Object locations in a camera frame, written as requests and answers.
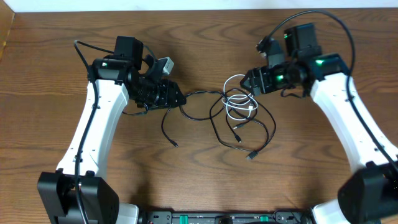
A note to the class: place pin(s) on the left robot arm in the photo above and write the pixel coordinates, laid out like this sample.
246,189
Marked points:
77,191

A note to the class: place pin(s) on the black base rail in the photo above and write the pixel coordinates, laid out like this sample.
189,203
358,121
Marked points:
169,216

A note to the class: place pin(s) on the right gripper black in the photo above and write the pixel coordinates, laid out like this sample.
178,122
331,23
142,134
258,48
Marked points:
260,78

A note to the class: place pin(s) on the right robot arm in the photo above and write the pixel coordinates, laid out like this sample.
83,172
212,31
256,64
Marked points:
370,194

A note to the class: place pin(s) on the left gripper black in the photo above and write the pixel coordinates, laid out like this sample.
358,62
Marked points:
165,93

